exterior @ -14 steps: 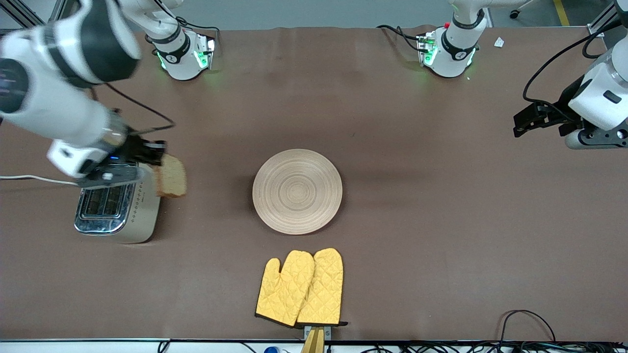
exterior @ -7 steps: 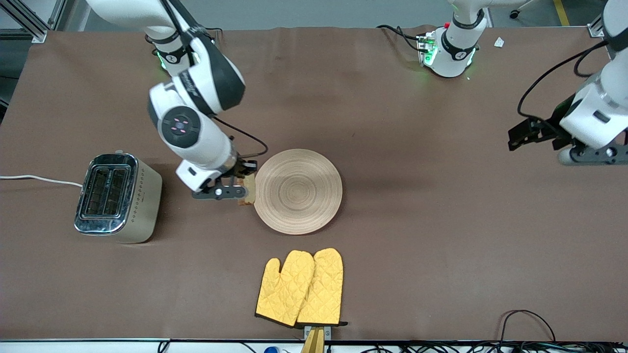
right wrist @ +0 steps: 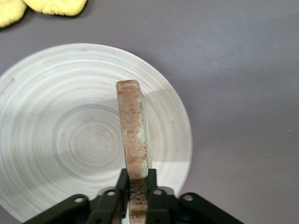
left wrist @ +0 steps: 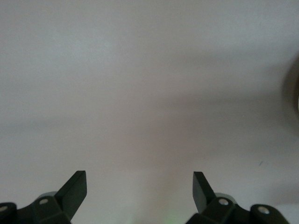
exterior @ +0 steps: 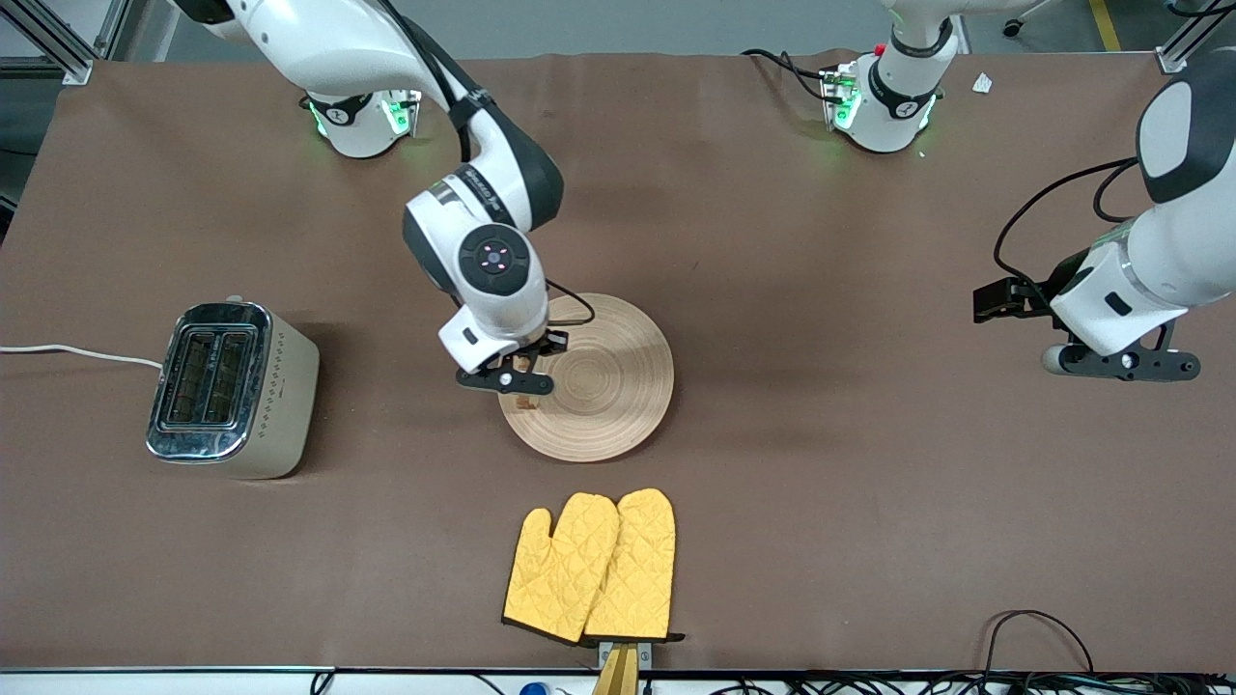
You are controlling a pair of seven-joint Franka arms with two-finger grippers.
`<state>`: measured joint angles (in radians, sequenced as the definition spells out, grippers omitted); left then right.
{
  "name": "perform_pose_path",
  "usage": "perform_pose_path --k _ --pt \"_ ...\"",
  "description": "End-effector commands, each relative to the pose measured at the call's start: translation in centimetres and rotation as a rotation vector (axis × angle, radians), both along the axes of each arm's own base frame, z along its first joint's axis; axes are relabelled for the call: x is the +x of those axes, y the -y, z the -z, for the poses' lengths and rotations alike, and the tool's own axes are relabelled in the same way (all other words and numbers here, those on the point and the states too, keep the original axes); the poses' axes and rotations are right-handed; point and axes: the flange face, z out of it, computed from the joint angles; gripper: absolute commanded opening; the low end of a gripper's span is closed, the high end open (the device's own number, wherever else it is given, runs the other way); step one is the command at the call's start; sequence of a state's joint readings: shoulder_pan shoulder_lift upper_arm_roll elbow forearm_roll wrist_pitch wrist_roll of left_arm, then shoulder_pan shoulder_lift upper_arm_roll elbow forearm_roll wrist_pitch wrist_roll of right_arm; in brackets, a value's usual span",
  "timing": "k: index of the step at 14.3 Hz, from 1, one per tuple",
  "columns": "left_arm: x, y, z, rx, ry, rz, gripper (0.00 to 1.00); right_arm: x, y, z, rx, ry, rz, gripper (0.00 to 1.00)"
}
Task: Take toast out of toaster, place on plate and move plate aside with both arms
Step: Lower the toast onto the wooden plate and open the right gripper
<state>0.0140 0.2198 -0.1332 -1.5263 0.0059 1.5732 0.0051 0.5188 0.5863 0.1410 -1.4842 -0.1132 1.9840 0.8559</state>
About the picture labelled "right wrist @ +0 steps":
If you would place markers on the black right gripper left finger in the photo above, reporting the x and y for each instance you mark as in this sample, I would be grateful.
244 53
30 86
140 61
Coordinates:
109 205

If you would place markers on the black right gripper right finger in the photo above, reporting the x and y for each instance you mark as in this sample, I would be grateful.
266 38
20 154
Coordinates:
158 205

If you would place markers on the round light wooden plate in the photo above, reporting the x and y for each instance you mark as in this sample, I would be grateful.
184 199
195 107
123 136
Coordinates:
58 130

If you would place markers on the yellow quilted oven mitt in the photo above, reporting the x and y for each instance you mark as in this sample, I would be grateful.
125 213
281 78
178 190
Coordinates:
58 5
9 11

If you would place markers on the brown toast slice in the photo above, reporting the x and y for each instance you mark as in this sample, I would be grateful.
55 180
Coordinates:
134 130

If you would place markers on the large table cover sheet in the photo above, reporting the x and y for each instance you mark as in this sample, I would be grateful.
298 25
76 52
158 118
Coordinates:
233 70

